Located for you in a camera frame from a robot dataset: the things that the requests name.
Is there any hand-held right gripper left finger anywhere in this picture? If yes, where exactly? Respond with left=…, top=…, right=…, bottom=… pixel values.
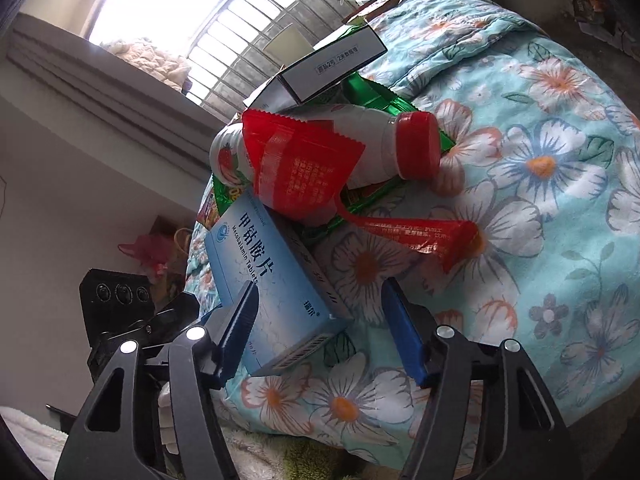
left=54, top=281, right=260, bottom=480

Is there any strawberry yogurt bottle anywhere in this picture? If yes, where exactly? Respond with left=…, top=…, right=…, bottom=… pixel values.
left=209, top=104, right=442, bottom=191

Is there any blue medicine box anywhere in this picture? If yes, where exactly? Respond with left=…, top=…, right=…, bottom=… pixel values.
left=204, top=192, right=354, bottom=377

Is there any metal window railing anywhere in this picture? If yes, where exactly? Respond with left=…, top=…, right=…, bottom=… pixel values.
left=185, top=0, right=371, bottom=107

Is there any dark snack bag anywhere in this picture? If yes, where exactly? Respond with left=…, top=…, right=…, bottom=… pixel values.
left=572, top=0, right=609, bottom=24

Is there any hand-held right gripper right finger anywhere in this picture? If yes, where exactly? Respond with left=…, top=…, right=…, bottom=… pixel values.
left=381, top=277, right=571, bottom=480

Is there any yellow handled bag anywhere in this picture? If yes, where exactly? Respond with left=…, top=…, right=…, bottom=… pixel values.
left=172, top=227, right=196, bottom=274

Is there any pink plastic bag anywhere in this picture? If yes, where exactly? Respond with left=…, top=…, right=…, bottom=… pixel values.
left=117, top=232, right=176, bottom=281

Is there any green snack bag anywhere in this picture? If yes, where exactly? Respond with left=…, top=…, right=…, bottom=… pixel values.
left=197, top=72, right=456, bottom=246

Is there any grey pleated curtain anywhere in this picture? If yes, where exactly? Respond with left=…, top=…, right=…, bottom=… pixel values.
left=0, top=12, right=236, bottom=161

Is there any floral teal blanket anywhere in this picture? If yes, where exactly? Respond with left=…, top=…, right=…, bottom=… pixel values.
left=182, top=0, right=640, bottom=461

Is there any cream padded jacket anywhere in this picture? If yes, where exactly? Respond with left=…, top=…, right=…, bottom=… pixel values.
left=100, top=37, right=194, bottom=94

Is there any torn red foil packet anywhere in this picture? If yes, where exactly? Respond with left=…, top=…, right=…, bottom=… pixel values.
left=340, top=205, right=482, bottom=274

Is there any white and black box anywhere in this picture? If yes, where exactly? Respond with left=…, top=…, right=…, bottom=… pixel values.
left=245, top=22, right=389, bottom=111

